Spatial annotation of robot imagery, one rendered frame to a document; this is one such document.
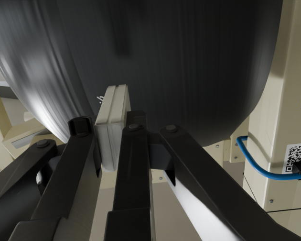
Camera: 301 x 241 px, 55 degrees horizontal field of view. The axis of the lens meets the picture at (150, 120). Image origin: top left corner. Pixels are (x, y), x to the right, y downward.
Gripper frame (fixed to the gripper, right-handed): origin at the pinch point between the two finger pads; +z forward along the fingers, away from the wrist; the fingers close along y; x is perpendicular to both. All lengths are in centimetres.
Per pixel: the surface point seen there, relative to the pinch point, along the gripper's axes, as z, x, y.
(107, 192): 275, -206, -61
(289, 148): 30.3, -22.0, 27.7
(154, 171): 60, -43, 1
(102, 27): 7.4, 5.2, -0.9
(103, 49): 7.8, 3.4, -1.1
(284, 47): 28.8, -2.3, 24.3
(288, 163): 30.8, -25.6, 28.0
